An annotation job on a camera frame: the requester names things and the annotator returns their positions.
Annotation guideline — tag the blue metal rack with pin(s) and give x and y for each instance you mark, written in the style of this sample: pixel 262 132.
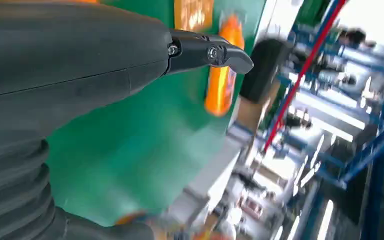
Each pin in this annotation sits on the blue metal rack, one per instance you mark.
pixel 371 145

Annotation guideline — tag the orange drink bottle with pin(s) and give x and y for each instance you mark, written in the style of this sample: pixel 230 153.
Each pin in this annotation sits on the orange drink bottle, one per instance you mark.
pixel 192 15
pixel 222 89

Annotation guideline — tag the red bar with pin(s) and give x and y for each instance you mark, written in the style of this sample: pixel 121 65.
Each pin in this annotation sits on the red bar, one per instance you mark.
pixel 298 79

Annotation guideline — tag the black zip case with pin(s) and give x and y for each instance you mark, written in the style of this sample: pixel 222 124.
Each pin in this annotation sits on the black zip case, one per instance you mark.
pixel 265 69

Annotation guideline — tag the green table mat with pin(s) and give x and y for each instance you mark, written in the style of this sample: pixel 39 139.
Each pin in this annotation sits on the green table mat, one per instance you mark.
pixel 129 159

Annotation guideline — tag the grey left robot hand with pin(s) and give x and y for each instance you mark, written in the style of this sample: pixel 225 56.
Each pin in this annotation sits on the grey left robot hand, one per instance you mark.
pixel 62 49

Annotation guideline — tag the brown cardboard box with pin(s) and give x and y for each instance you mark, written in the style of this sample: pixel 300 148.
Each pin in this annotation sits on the brown cardboard box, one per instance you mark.
pixel 251 114

